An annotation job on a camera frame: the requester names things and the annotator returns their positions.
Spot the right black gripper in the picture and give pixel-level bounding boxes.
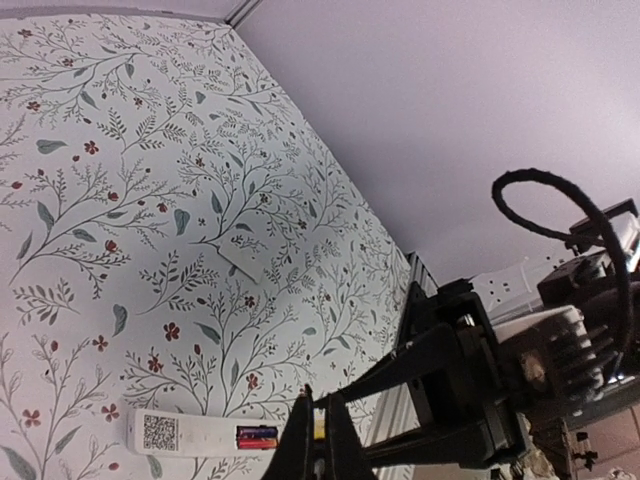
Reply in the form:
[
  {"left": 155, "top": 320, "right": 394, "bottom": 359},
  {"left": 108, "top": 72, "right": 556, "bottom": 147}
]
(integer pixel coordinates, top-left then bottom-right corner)
[{"left": 262, "top": 283, "right": 529, "bottom": 479}]

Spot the white air conditioner remote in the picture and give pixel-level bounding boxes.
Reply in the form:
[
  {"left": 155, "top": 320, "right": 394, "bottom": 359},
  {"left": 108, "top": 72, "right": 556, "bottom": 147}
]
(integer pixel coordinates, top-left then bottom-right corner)
[{"left": 126, "top": 409, "right": 284, "bottom": 458}]

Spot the white battery cover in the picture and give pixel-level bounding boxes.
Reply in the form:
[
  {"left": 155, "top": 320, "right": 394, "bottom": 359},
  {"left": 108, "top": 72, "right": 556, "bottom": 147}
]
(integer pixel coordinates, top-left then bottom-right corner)
[{"left": 218, "top": 234, "right": 267, "bottom": 284}]

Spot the yellow handled screwdriver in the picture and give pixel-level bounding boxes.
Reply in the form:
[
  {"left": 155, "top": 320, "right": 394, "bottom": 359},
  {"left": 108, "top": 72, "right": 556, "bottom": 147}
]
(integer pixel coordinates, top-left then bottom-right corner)
[{"left": 300, "top": 384, "right": 326, "bottom": 443}]

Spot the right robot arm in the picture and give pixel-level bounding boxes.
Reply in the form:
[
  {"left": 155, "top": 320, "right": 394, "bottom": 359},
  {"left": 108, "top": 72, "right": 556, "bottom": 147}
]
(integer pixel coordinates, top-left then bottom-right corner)
[{"left": 265, "top": 274, "right": 636, "bottom": 479}]

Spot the red black battery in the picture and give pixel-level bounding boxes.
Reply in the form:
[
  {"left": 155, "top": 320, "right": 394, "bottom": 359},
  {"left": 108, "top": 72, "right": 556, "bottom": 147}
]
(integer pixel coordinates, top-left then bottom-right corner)
[{"left": 236, "top": 425, "right": 279, "bottom": 450}]

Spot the floral patterned table mat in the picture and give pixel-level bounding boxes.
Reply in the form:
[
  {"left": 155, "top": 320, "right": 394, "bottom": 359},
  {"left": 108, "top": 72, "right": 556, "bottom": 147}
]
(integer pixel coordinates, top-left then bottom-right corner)
[{"left": 1, "top": 14, "right": 409, "bottom": 479}]

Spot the right camera cable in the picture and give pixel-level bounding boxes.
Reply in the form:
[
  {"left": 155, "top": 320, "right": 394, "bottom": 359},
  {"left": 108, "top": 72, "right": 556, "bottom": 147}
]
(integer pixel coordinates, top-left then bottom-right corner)
[{"left": 491, "top": 168, "right": 634, "bottom": 371}]

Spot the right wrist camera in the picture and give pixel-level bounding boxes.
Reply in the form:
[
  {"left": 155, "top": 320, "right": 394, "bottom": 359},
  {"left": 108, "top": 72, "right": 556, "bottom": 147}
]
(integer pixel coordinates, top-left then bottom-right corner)
[{"left": 564, "top": 198, "right": 640, "bottom": 266}]

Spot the right aluminium frame post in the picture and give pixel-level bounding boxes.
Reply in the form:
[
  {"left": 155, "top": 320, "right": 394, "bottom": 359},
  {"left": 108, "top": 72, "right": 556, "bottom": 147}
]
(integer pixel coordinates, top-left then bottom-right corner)
[{"left": 224, "top": 0, "right": 262, "bottom": 28}]

